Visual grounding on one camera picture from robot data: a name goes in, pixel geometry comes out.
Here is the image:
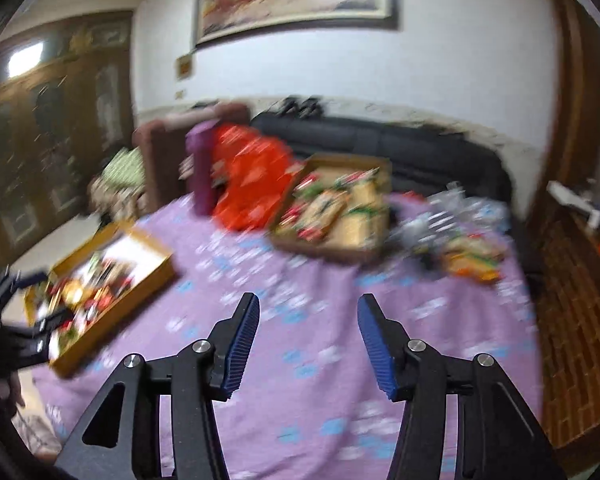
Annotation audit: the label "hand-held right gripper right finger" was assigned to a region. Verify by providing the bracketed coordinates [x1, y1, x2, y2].
[357, 293, 568, 480]

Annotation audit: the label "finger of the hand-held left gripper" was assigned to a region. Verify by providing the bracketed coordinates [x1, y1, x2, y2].
[0, 271, 48, 307]
[2, 310, 76, 361]

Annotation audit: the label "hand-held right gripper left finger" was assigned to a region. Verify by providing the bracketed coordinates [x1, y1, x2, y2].
[55, 291, 261, 480]

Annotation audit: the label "white foam box yellow tape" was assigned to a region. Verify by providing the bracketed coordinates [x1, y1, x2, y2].
[22, 220, 177, 380]

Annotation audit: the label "brown cardboard box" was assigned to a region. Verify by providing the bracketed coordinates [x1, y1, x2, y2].
[270, 155, 393, 266]

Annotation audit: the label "heap of mixed snacks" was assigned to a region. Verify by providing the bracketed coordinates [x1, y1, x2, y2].
[280, 170, 388, 246]

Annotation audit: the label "purple floral tablecloth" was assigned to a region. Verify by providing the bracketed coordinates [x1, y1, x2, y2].
[30, 192, 543, 480]

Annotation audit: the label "pile of sorted snack packets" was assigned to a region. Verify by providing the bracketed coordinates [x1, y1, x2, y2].
[35, 252, 146, 356]

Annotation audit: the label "brown patterned blanket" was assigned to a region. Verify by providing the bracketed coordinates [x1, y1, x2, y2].
[87, 175, 148, 222]

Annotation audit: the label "orange and green packet pile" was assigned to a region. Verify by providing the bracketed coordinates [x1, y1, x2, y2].
[440, 232, 506, 286]

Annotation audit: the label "silver packets heap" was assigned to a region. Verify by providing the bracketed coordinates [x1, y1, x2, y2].
[400, 192, 508, 261]

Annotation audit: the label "dark wooden cabinet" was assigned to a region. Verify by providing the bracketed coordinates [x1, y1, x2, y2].
[0, 10, 136, 273]

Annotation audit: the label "green patterned cushion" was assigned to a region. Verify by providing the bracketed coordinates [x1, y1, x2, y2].
[102, 147, 146, 196]

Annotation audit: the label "red plastic bag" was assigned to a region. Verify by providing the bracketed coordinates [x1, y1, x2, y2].
[211, 125, 301, 233]

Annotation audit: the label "purple rolled mat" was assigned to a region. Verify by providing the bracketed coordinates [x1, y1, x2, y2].
[185, 122, 221, 217]

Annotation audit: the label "brown armchair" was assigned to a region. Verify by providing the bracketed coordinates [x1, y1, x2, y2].
[135, 102, 251, 216]

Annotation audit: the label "black leather sofa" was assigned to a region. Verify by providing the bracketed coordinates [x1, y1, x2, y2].
[250, 110, 531, 276]

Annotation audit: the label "white device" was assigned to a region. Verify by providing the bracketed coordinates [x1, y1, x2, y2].
[547, 180, 600, 226]

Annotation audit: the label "black straps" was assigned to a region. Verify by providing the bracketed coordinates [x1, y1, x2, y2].
[272, 97, 321, 117]

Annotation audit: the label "wooden door frame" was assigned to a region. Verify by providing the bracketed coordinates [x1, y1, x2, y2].
[525, 0, 600, 241]

